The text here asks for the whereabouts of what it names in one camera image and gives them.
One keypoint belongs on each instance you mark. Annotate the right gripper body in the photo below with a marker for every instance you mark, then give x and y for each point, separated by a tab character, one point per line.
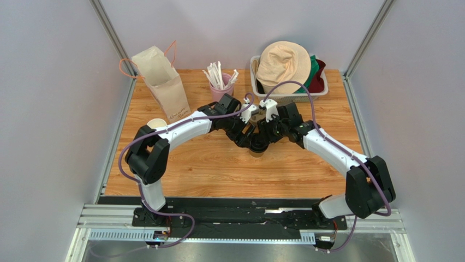
270	131

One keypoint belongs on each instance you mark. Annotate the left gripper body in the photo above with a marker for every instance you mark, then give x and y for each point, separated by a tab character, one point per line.
234	132

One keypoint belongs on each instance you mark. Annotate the single paper cup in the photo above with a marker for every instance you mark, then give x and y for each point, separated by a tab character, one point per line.
256	154

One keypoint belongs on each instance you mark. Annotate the stack of paper cups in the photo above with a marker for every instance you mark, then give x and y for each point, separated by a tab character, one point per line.
156	123

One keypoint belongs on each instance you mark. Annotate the white paper takeout bag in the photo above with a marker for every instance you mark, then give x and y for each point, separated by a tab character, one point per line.
156	68

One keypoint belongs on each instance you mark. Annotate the black coffee cup lid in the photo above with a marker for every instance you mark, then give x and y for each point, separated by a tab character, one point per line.
258	142

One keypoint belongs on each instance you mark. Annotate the cardboard cup carrier tray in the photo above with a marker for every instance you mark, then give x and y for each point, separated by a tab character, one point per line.
257	116

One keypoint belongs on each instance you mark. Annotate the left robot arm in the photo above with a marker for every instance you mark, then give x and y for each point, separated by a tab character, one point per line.
144	160

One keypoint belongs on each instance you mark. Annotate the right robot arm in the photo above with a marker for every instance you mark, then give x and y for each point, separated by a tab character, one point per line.
368	185

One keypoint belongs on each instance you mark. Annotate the white plastic basket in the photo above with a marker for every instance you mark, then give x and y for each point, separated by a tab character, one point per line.
295	97

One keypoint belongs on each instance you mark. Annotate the pink straw holder cup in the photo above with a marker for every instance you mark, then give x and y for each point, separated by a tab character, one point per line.
217	94

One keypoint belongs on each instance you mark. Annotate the dark red cloth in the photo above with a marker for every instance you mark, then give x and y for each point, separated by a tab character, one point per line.
317	84

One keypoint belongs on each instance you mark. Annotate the wrapped white straws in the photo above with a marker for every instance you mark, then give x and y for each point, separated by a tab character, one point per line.
214	75

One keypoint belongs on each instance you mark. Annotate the beige bucket hat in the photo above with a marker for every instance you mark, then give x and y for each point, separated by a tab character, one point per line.
282	62

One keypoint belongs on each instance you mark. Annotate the green cloth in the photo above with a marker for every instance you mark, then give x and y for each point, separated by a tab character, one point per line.
314	67

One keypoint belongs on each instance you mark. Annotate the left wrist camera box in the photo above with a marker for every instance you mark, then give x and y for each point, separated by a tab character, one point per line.
248	109

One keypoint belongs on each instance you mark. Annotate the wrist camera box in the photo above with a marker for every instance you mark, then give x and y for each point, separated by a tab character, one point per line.
248	109
270	107

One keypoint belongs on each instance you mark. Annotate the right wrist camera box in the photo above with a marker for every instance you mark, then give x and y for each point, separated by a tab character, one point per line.
270	107

